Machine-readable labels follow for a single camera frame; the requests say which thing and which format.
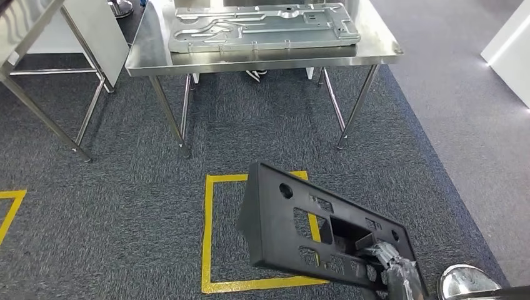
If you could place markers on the black plastic plate frame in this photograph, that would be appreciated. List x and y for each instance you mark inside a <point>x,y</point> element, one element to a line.
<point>269,232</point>

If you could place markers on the stainless steel workbench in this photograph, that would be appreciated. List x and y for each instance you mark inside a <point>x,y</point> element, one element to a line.
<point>149,54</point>

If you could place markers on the white panel cabinet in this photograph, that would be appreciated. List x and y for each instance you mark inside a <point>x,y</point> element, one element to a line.
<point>99,37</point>

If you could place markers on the aluminium machined fixture plate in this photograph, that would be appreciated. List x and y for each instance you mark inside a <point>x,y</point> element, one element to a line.
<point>265,39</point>

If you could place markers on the stainless steel table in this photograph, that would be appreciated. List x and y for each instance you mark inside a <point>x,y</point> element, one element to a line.
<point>25,20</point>

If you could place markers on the black stanchion with round base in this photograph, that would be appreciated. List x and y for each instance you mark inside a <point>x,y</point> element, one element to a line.
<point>121,8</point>

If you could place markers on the white wall panel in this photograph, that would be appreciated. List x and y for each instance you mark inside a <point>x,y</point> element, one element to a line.
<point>511,58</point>

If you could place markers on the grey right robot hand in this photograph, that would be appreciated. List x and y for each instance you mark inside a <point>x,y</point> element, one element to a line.
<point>403,277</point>

